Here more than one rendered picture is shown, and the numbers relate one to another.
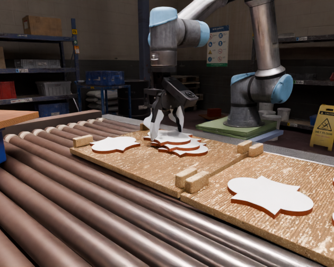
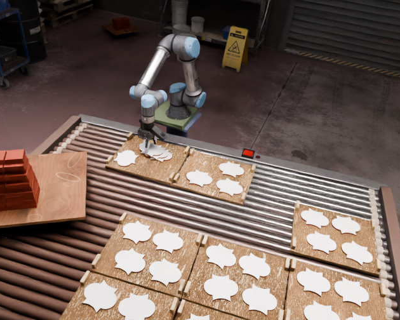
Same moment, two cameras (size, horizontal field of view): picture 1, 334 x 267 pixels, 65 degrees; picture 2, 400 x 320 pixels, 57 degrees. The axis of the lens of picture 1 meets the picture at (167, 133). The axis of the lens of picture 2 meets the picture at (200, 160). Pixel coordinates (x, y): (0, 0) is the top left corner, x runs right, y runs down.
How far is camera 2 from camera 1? 1.59 m
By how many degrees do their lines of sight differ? 34
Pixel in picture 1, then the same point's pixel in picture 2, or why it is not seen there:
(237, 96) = (174, 100)
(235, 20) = not seen: outside the picture
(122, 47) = not seen: outside the picture
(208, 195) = (181, 182)
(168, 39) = (152, 112)
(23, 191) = (113, 194)
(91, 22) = not seen: outside the picture
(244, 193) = (192, 180)
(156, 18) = (146, 105)
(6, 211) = (118, 203)
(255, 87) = (186, 99)
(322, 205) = (214, 179)
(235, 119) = (174, 113)
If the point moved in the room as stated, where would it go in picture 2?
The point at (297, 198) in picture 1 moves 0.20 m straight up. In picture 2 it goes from (207, 178) to (211, 150)
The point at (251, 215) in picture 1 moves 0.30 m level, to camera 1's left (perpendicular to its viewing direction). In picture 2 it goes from (195, 188) to (143, 200)
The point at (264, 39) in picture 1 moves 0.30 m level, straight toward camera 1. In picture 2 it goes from (190, 79) to (193, 101)
